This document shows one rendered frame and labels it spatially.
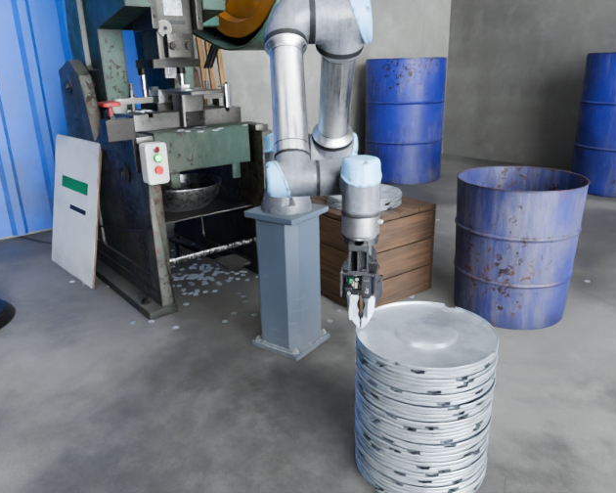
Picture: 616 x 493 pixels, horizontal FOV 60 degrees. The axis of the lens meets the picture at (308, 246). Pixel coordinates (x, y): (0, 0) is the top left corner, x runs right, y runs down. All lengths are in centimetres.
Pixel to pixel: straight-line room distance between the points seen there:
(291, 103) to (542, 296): 112
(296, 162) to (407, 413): 54
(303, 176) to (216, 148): 101
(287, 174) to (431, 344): 45
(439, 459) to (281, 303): 71
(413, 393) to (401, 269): 100
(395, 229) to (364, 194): 93
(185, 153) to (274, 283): 65
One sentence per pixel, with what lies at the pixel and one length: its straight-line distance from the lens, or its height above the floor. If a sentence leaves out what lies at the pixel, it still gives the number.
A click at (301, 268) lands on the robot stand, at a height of 29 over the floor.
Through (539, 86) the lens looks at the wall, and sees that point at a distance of 482.
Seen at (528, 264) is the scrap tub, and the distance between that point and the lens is 183.
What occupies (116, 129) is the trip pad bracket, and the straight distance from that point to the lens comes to 188.
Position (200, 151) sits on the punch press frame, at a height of 56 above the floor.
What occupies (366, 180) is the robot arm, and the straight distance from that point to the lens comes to 99.
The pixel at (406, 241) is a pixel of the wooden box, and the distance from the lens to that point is 198.
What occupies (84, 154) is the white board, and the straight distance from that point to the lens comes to 241.
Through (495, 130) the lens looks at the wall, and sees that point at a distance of 503.
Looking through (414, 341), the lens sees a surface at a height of 33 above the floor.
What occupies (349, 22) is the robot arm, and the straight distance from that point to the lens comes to 127.
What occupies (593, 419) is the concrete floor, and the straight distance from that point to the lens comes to 157.
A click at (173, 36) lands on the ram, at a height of 97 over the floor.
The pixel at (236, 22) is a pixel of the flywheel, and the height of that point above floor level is 103.
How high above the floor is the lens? 86
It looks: 19 degrees down
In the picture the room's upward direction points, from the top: 1 degrees counter-clockwise
